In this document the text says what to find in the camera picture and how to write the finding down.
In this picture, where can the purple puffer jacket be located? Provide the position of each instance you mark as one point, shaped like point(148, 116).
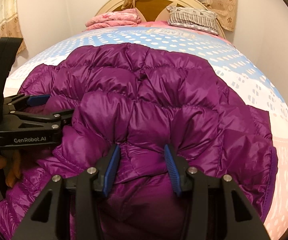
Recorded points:
point(159, 105)

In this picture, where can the striped pillow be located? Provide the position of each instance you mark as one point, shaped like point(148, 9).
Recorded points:
point(194, 18)

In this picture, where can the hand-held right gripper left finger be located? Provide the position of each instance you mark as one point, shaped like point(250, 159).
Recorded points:
point(111, 172)

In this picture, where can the polka-dot bedspread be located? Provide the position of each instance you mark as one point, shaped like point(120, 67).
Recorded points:
point(184, 42)

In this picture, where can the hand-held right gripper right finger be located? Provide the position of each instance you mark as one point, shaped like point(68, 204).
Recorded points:
point(171, 172)

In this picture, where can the beige wooden headboard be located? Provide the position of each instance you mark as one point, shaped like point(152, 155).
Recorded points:
point(109, 7)

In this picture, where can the narrow beige floral curtain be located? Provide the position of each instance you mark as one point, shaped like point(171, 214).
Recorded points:
point(219, 2)

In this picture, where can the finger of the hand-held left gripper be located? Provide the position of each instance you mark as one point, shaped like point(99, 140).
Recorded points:
point(37, 100)
point(41, 116)

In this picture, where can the pink folded blanket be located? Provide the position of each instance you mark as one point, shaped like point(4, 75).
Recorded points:
point(114, 20)

